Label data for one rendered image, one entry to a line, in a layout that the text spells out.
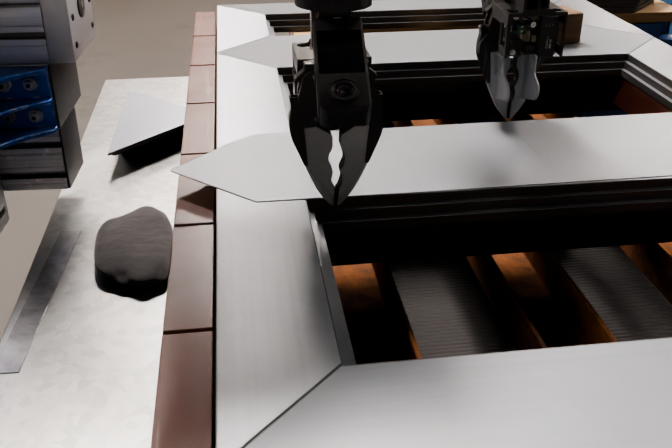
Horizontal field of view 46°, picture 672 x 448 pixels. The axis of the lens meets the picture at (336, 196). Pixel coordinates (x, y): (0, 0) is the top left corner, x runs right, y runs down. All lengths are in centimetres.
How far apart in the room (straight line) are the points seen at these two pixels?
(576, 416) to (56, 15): 79
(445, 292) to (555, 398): 65
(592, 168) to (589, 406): 40
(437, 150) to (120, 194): 52
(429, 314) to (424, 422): 62
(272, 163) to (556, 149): 33
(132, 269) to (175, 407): 42
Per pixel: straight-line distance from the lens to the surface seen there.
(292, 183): 83
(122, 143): 130
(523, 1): 94
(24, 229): 267
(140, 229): 106
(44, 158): 115
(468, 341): 111
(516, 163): 90
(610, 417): 57
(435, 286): 121
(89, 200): 122
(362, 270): 99
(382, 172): 86
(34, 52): 110
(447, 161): 89
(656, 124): 106
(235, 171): 86
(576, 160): 93
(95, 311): 96
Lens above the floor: 121
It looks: 27 degrees down
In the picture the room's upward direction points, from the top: straight up
